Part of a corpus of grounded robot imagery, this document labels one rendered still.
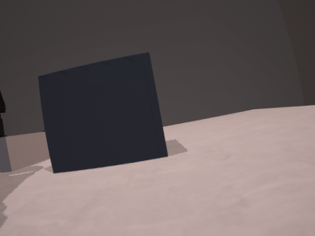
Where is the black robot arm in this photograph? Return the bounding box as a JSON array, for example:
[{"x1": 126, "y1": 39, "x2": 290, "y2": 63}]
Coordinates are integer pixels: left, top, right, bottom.
[{"x1": 0, "y1": 91, "x2": 6, "y2": 137}]

